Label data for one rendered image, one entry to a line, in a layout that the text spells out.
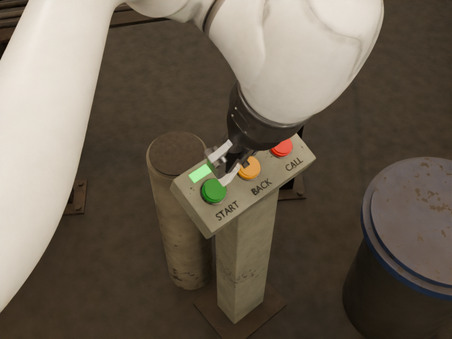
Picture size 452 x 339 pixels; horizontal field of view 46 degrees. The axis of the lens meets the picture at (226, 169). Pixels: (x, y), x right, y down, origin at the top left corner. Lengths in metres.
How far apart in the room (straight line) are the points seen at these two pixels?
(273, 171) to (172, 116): 0.92
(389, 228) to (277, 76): 0.67
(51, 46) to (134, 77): 1.62
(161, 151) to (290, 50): 0.63
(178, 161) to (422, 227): 0.49
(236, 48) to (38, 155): 0.25
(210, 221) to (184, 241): 0.35
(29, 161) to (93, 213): 1.33
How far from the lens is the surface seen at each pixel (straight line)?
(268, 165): 0.91
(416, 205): 1.12
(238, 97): 0.55
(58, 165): 0.28
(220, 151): 0.64
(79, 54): 0.33
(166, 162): 1.01
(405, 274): 1.06
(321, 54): 0.43
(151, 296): 1.45
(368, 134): 1.79
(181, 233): 1.17
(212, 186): 0.86
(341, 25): 0.42
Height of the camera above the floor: 1.32
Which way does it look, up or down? 54 degrees down
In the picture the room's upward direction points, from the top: straight up
